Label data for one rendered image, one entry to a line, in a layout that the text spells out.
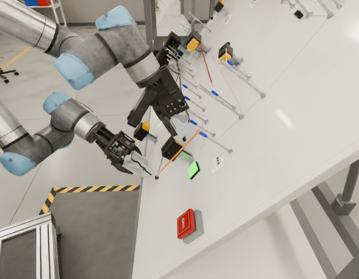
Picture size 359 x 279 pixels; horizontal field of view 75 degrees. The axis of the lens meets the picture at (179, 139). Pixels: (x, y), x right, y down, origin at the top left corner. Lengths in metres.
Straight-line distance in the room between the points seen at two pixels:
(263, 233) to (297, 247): 0.11
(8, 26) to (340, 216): 0.94
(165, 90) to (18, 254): 1.45
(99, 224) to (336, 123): 1.76
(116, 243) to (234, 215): 1.43
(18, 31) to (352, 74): 0.64
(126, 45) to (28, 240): 1.50
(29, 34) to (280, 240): 0.94
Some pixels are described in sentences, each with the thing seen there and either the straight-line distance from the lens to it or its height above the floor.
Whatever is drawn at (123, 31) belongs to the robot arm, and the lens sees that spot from 0.54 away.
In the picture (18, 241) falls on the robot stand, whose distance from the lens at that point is 1.85.
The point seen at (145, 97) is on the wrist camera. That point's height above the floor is 1.31.
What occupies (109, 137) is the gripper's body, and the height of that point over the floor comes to 1.19.
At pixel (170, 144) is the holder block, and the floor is 1.17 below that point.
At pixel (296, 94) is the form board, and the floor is 1.36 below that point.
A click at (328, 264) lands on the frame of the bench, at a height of 0.80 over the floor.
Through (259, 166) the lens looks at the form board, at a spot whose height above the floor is 1.25.
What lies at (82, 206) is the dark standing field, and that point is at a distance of 2.11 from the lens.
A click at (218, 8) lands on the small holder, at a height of 1.41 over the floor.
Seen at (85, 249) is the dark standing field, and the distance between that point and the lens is 1.89.
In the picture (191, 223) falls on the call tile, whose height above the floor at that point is 1.13.
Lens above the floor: 1.58
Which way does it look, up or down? 38 degrees down
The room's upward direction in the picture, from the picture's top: straight up
